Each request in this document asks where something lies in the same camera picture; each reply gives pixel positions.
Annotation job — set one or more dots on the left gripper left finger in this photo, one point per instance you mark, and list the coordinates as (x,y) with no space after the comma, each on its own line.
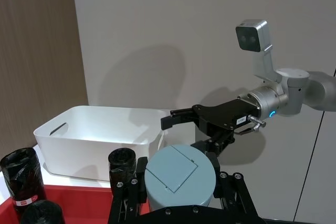
(128,195)

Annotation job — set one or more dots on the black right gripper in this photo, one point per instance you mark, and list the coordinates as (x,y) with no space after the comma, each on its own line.
(223,115)

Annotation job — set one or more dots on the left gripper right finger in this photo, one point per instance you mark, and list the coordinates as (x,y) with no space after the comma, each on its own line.
(236,190)

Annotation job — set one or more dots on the blue-grey round lidded can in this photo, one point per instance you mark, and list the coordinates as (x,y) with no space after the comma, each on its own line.
(178,182)

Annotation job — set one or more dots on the red tray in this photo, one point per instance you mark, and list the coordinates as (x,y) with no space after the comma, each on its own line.
(78,203)

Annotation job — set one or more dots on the white plastic bin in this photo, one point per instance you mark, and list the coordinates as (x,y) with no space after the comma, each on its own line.
(92,155)

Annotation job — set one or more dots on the black bag roll white label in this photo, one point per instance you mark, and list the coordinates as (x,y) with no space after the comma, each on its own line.
(22,176)

